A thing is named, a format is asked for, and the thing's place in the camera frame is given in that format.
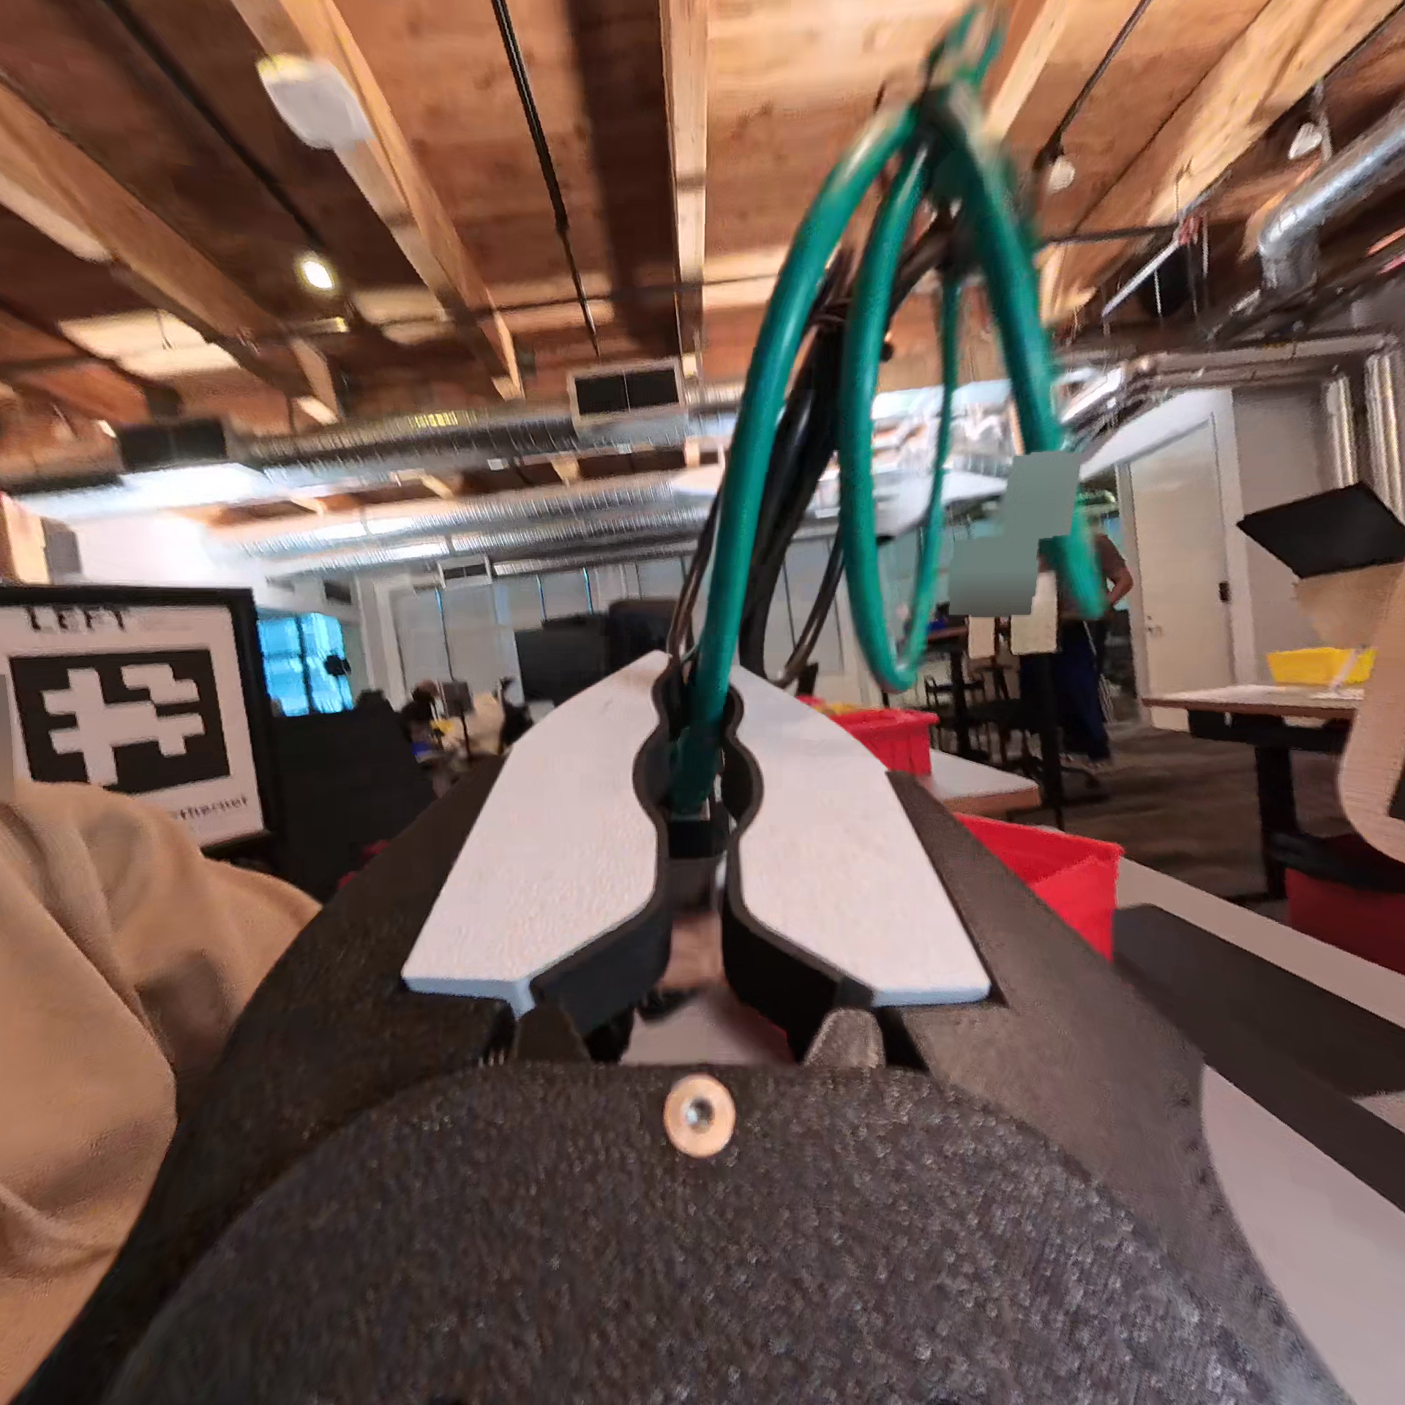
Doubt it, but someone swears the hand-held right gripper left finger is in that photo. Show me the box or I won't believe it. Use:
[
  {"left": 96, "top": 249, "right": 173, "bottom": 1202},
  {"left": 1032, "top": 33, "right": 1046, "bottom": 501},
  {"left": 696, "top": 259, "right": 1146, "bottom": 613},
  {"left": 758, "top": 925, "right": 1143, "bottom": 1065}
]
[{"left": 400, "top": 649, "right": 676, "bottom": 1022}]

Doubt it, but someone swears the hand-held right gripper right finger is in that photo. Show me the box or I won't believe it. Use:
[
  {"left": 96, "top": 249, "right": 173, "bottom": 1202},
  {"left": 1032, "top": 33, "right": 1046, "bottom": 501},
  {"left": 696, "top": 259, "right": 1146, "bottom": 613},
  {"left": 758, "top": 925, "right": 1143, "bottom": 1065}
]
[{"left": 720, "top": 662, "right": 994, "bottom": 1033}]

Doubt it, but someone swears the red plastic bin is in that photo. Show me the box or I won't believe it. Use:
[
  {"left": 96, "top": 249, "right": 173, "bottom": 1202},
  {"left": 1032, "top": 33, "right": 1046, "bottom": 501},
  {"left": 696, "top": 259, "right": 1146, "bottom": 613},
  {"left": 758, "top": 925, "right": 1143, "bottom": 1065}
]
[{"left": 956, "top": 812, "right": 1124, "bottom": 961}]

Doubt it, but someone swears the black ethernet cable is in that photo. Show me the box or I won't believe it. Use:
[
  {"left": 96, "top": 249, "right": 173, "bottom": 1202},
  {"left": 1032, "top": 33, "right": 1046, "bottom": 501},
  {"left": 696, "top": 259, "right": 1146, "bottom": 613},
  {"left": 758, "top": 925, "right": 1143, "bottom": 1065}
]
[{"left": 664, "top": 209, "right": 991, "bottom": 859}]

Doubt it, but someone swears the green ethernet cable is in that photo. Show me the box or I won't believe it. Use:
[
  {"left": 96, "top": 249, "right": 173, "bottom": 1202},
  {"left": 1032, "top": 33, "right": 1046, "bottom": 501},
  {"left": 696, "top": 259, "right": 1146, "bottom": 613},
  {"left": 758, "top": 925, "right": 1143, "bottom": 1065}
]
[{"left": 670, "top": 5, "right": 1111, "bottom": 819}]

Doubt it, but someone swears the person's left forearm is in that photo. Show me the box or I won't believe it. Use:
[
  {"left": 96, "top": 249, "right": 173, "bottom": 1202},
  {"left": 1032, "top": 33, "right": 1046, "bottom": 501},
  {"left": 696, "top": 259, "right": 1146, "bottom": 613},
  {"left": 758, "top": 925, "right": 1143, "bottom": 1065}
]
[{"left": 0, "top": 772, "right": 323, "bottom": 1405}]

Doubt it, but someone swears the red storage bin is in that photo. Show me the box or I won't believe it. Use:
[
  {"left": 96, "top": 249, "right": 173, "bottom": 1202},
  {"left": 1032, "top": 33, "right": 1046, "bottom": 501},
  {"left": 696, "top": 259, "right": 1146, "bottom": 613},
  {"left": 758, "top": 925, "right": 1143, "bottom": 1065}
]
[
  {"left": 1285, "top": 866, "right": 1405, "bottom": 971},
  {"left": 802, "top": 702, "right": 944, "bottom": 774}
]

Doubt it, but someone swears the wooden top table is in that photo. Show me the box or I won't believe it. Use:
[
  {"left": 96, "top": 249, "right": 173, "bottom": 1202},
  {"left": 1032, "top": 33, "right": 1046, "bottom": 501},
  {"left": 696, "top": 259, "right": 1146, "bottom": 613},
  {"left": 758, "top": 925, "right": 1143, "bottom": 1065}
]
[{"left": 1141, "top": 682, "right": 1369, "bottom": 901}]

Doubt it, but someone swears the black tape strip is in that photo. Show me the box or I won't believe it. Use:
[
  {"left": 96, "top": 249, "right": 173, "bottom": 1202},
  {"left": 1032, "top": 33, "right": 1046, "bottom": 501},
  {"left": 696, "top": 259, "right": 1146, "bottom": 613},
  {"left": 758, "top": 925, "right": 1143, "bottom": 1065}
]
[{"left": 1114, "top": 904, "right": 1405, "bottom": 1134}]

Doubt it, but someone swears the black framed marker sign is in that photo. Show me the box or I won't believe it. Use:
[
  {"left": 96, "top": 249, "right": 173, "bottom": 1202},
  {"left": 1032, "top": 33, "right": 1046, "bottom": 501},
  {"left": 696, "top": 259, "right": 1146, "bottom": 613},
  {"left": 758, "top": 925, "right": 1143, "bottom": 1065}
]
[{"left": 0, "top": 585, "right": 278, "bottom": 851}]

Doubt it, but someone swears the ceiling air vent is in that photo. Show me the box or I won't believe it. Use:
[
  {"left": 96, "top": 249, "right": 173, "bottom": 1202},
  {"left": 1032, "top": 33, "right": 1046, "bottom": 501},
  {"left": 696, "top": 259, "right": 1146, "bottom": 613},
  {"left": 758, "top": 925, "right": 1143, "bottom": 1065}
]
[
  {"left": 569, "top": 359, "right": 688, "bottom": 423},
  {"left": 116, "top": 416, "right": 233, "bottom": 473}
]

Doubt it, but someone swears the yellow storage bin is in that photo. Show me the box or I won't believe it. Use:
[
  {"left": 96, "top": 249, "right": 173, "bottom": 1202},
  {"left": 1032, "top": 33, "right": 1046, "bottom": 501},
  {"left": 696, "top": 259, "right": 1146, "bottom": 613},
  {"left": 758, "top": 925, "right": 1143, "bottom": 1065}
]
[{"left": 1268, "top": 647, "right": 1377, "bottom": 685}]

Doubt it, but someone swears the white ceiling speaker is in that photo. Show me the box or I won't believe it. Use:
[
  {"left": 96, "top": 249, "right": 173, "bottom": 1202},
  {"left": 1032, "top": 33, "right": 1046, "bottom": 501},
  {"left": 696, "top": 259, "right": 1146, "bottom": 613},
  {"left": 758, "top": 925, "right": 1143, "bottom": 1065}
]
[{"left": 258, "top": 55, "right": 375, "bottom": 148}]

